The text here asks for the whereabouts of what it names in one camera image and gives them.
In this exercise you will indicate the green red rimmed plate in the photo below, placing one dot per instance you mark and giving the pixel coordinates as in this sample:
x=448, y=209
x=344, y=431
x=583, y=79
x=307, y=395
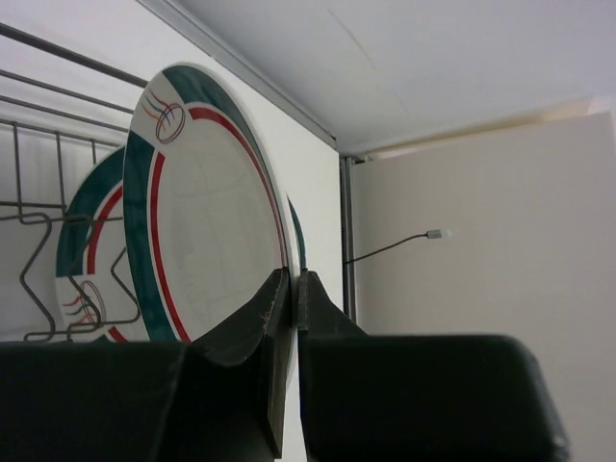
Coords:
x=205, y=219
x=94, y=287

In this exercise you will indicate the white plate with characters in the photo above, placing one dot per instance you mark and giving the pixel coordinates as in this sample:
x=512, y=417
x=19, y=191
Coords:
x=299, y=236

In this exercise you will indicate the grey wire dish rack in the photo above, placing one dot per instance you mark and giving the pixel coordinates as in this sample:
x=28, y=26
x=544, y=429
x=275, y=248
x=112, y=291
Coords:
x=62, y=112

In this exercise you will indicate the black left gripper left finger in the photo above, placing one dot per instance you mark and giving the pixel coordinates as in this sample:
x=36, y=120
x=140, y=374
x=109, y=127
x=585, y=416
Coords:
x=218, y=398

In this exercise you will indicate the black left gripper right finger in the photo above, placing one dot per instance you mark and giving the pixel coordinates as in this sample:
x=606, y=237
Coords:
x=418, y=398

